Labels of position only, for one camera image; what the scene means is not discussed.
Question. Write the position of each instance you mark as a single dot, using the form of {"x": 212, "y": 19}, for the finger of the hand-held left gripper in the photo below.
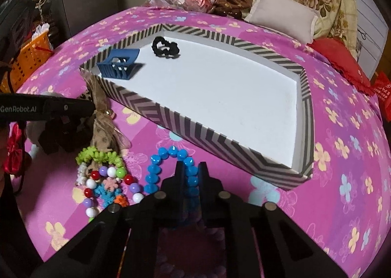
{"x": 61, "y": 137}

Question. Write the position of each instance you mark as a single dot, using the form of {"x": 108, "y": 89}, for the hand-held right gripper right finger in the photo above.
{"x": 204, "y": 171}

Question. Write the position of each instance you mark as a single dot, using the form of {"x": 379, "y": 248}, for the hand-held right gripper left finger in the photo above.
{"x": 180, "y": 171}

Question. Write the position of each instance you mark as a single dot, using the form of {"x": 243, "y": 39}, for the lime green fuzzy scrunchie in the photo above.
{"x": 88, "y": 152}

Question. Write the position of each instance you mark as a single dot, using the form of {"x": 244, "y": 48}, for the leopard print hair bow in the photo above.
{"x": 104, "y": 134}

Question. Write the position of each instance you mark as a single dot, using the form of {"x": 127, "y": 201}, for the red satin hair bow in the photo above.
{"x": 13, "y": 149}

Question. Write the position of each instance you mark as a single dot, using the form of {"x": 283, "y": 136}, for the striped cardboard box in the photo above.
{"x": 213, "y": 88}

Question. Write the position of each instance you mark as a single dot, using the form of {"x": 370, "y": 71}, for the orange plastic basket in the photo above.
{"x": 30, "y": 52}

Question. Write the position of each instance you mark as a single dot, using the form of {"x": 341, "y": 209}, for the blue hair claw clip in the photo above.
{"x": 116, "y": 65}

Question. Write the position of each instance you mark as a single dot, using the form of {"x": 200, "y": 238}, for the black scrunchie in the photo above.
{"x": 155, "y": 49}

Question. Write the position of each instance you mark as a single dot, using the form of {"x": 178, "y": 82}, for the red ruffled cushion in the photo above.
{"x": 333, "y": 55}

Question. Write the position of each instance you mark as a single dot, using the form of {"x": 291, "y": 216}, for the small beige pillow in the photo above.
{"x": 281, "y": 12}

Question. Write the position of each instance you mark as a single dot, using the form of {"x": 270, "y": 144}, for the red shopping bag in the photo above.
{"x": 383, "y": 91}

